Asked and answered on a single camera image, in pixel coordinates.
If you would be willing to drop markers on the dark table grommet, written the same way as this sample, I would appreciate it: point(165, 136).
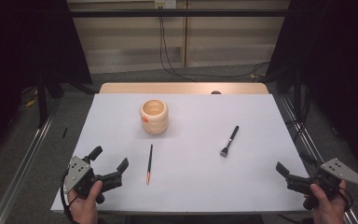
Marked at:
point(216, 92)

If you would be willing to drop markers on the person's left hand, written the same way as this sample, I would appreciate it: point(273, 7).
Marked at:
point(85, 208)

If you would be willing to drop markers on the yellow floor piece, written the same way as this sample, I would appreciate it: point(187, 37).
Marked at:
point(31, 102)

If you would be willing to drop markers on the ribbed beige brush holder cup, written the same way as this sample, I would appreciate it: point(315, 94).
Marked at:
point(154, 117)

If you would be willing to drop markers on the person's right hand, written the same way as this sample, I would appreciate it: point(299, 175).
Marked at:
point(327, 207)

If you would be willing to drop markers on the black stand post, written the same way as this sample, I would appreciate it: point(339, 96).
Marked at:
point(42, 102)

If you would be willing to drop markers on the white table cover board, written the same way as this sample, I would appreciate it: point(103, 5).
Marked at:
point(192, 186)

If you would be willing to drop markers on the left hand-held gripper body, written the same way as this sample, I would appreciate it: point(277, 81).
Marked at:
point(77, 172)

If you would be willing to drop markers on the aluminium floor rail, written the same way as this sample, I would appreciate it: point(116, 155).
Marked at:
point(21, 168)
point(310, 146)

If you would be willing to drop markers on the light wooden table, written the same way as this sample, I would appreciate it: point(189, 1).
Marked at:
point(167, 88)

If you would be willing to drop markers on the black curtain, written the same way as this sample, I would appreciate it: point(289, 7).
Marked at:
point(18, 46)
point(338, 62)

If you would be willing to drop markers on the white wall socket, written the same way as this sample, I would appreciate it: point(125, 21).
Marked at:
point(165, 3)

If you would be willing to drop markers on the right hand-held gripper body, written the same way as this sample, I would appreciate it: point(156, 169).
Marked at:
point(345, 172)

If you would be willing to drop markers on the black horizontal metal bar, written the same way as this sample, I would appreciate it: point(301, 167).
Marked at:
point(180, 13)

